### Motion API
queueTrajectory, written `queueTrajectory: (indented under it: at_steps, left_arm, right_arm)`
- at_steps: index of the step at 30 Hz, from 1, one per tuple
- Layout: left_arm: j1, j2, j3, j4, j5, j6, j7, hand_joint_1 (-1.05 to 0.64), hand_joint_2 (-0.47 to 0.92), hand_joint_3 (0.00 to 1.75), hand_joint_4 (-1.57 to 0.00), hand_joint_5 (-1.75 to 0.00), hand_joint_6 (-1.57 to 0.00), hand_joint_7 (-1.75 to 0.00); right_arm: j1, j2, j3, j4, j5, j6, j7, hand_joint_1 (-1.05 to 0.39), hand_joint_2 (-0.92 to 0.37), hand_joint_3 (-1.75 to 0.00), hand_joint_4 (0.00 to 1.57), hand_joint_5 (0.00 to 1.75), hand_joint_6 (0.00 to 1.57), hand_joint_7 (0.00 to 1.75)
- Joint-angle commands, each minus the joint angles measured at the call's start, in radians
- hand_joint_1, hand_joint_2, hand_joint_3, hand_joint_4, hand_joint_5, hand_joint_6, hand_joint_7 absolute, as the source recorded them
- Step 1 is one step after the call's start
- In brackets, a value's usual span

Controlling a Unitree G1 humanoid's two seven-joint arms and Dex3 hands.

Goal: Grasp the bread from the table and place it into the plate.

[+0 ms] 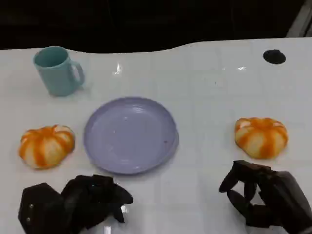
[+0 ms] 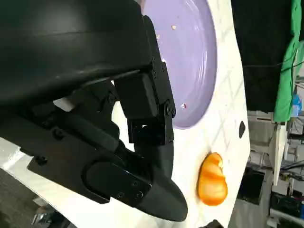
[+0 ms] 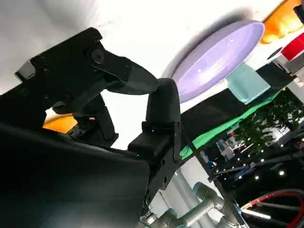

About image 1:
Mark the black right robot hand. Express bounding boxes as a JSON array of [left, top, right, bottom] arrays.
[[218, 159, 312, 234]]

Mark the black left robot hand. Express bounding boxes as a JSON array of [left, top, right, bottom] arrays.
[[18, 174, 134, 234]]

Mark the lilac plate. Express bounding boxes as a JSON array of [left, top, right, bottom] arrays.
[[84, 97, 180, 176]]

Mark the pale green mug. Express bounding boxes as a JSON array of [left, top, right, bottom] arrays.
[[33, 46, 85, 97]]

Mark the black table cable grommet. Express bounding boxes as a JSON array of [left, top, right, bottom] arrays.
[[263, 49, 286, 65]]

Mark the grey metal frame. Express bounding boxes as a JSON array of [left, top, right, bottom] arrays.
[[286, 0, 312, 38]]

